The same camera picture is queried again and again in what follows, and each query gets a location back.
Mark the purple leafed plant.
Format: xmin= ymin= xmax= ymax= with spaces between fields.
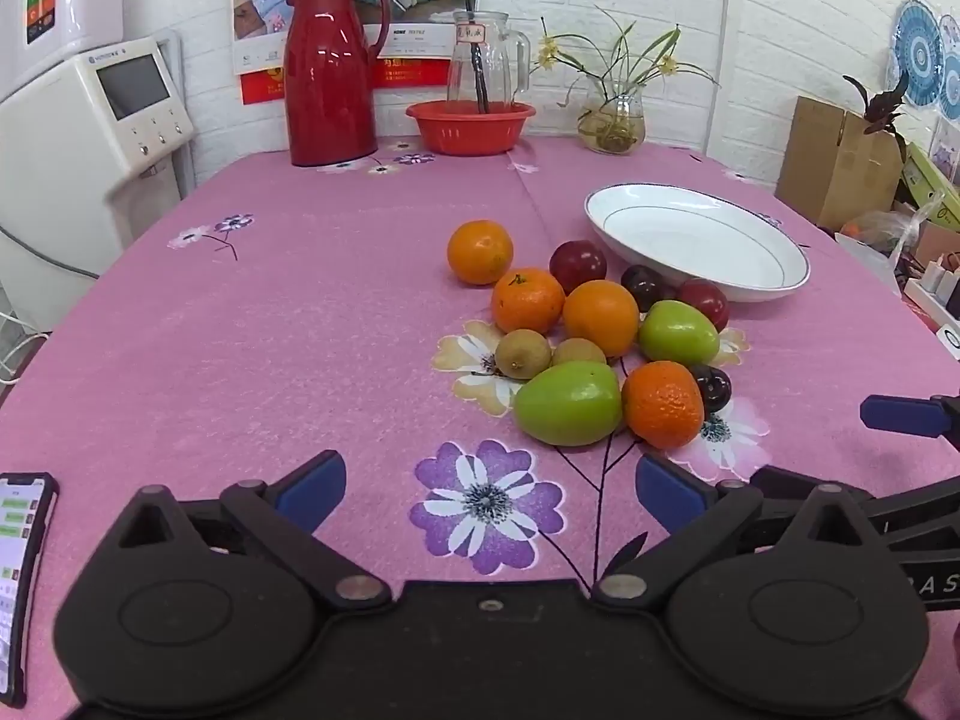
xmin=843 ymin=71 xmax=913 ymax=163

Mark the red plum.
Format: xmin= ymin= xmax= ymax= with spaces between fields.
xmin=677 ymin=278 xmax=731 ymax=331
xmin=549 ymin=239 xmax=608 ymax=295

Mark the glass vase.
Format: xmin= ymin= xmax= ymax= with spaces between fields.
xmin=578 ymin=92 xmax=647 ymax=155

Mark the clear plastic bag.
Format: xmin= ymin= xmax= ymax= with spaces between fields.
xmin=835 ymin=208 xmax=925 ymax=257

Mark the tangerine with green stem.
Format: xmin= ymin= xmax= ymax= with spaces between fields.
xmin=491 ymin=268 xmax=566 ymax=336

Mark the red thermos jug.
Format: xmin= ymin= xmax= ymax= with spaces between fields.
xmin=283 ymin=0 xmax=392 ymax=168

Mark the pink floral tablecloth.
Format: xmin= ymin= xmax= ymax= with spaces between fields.
xmin=0 ymin=136 xmax=960 ymax=720

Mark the cardboard box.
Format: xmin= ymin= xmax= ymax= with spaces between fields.
xmin=775 ymin=95 xmax=905 ymax=233

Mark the large green fruit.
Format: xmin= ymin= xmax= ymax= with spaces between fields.
xmin=513 ymin=361 xmax=623 ymax=446

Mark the black stirrer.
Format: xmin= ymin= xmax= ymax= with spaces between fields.
xmin=466 ymin=0 xmax=490 ymax=113

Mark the green box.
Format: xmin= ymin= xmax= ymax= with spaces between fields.
xmin=898 ymin=141 xmax=960 ymax=233

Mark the brown kiwi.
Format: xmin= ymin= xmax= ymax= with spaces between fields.
xmin=552 ymin=337 xmax=607 ymax=367
xmin=495 ymin=329 xmax=553 ymax=380

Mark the medium blue patterned wall plate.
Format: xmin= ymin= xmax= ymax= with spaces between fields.
xmin=937 ymin=13 xmax=960 ymax=122

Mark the glass pitcher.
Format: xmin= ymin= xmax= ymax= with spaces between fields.
xmin=447 ymin=10 xmax=532 ymax=113

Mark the green flowering plant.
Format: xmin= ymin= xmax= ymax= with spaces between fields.
xmin=529 ymin=6 xmax=721 ymax=136

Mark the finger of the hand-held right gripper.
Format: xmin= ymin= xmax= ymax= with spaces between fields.
xmin=859 ymin=393 xmax=960 ymax=440
xmin=750 ymin=465 xmax=960 ymax=522

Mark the white plate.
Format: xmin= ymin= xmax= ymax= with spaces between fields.
xmin=584 ymin=182 xmax=812 ymax=304

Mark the small green fruit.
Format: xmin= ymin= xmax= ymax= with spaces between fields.
xmin=638 ymin=300 xmax=722 ymax=365

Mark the large blue patterned wall plate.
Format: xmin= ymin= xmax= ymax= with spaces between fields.
xmin=888 ymin=0 xmax=945 ymax=110

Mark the tall white appliance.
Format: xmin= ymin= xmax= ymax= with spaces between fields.
xmin=0 ymin=0 xmax=125 ymax=103

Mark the dark purple plum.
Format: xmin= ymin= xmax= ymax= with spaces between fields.
xmin=620 ymin=264 xmax=668 ymax=314
xmin=688 ymin=364 xmax=733 ymax=415

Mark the bumpy tangerine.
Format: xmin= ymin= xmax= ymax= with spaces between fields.
xmin=621 ymin=361 xmax=706 ymax=451

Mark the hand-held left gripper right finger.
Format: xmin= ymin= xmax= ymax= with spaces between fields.
xmin=591 ymin=454 xmax=887 ymax=611

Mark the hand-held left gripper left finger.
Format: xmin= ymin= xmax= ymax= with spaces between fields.
xmin=111 ymin=450 xmax=394 ymax=611

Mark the white appliance with screen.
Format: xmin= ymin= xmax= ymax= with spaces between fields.
xmin=0 ymin=36 xmax=197 ymax=332

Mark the smartphone in dark case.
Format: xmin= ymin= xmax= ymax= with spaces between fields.
xmin=0 ymin=471 xmax=61 ymax=710

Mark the red plastic basin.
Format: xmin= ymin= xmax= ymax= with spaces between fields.
xmin=406 ymin=100 xmax=537 ymax=157

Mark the smooth orange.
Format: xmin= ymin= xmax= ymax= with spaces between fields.
xmin=562 ymin=280 xmax=641 ymax=359
xmin=448 ymin=220 xmax=515 ymax=286

